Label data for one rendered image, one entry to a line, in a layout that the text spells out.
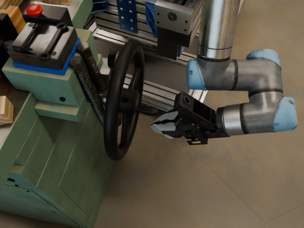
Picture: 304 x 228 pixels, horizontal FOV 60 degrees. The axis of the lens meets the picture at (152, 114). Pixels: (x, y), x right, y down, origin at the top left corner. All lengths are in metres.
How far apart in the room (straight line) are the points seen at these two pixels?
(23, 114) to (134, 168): 0.93
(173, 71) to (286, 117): 0.97
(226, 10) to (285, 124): 0.27
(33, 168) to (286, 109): 0.57
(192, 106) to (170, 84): 0.81
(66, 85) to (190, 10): 0.56
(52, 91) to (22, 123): 0.09
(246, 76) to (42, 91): 0.44
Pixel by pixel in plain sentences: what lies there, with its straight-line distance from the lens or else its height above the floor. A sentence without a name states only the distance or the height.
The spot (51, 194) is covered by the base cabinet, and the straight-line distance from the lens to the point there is 0.80.
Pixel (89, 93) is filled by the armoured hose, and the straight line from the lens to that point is 0.58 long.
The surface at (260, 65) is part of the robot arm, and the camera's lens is 0.65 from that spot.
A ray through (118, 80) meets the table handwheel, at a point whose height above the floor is 0.95.
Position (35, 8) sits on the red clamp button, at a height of 1.02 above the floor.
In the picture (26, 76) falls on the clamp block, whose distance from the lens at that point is 0.56.
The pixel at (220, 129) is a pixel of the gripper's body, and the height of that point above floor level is 0.78.
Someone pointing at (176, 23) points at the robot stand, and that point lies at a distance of 0.98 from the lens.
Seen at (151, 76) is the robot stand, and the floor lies 0.21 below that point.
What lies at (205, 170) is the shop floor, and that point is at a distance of 1.45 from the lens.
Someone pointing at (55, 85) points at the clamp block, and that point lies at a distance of 0.54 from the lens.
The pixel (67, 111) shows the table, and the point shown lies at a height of 0.87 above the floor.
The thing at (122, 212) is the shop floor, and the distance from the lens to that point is 1.37.
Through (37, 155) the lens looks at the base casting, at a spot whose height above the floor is 0.77.
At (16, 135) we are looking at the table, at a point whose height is 0.88.
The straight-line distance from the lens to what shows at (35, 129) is 0.63.
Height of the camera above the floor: 1.34
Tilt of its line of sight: 58 degrees down
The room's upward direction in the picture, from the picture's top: straight up
